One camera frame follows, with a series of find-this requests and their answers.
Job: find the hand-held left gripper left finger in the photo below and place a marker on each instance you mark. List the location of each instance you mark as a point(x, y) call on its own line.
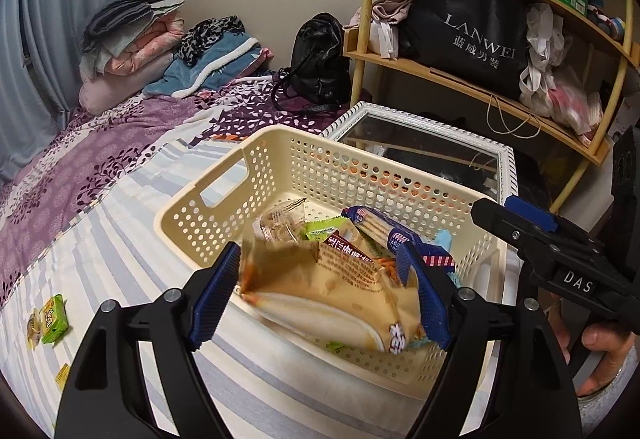
point(215, 299)

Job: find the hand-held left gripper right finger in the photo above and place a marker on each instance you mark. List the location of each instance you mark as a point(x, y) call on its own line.
point(430, 304)

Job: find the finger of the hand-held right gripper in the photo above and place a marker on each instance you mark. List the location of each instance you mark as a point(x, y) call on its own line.
point(505, 224)
point(535, 214)

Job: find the orange chips packet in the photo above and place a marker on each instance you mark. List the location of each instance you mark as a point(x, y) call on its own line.
point(387, 270)

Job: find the light blue snack packet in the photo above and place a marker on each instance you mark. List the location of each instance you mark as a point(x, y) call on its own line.
point(444, 239)

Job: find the blue striped biscuit packet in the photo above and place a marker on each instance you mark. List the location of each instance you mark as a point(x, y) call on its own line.
point(375, 224)

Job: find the clear brown snack packet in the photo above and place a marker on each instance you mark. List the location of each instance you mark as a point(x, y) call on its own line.
point(280, 224)

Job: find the beige bread packet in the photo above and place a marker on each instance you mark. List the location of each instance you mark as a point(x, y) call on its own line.
point(320, 314)

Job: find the small green snack packet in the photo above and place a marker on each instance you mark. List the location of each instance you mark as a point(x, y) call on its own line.
point(52, 319)

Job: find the cream perforated plastic basket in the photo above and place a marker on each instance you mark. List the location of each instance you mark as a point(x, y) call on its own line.
point(300, 154)

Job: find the clear granola snack packet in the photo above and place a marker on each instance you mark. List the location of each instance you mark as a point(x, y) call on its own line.
point(34, 329)

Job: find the person's right hand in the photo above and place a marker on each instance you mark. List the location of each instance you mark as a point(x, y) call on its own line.
point(610, 344)

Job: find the blue white striped cloth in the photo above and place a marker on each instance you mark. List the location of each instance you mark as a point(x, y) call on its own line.
point(150, 309)

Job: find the white framed glass table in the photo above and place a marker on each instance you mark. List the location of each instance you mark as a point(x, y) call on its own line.
point(425, 144)

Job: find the white pink plastic bag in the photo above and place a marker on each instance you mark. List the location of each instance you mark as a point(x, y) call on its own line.
point(575, 104)

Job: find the black tote bag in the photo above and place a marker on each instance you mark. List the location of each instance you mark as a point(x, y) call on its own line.
point(450, 44)

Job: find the purple floral bedsheet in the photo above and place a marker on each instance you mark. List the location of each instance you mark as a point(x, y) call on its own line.
point(75, 154)

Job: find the white folded cloth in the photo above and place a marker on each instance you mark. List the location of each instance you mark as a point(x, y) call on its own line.
point(387, 39)

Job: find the wooden shelf rack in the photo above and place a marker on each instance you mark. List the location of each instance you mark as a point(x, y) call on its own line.
point(365, 55)

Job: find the teal fleece blanket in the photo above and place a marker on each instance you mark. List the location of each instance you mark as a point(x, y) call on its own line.
point(210, 69)

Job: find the pink pillow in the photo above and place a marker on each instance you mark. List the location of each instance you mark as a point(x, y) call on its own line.
point(120, 89)

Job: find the pink garment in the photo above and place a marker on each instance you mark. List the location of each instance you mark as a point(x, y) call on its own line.
point(385, 9)

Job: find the black backpack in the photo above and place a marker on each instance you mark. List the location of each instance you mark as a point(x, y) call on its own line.
point(320, 54)

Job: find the pink folded quilt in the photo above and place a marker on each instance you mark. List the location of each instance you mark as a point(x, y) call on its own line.
point(150, 44)

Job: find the leopard print cloth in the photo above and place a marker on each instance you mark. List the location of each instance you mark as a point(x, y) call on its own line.
point(210, 34)

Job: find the light grey folded cloth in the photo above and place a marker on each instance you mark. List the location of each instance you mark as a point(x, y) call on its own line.
point(100, 60)

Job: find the dark grey folded blanket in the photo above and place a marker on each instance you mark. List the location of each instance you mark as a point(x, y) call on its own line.
point(120, 11)

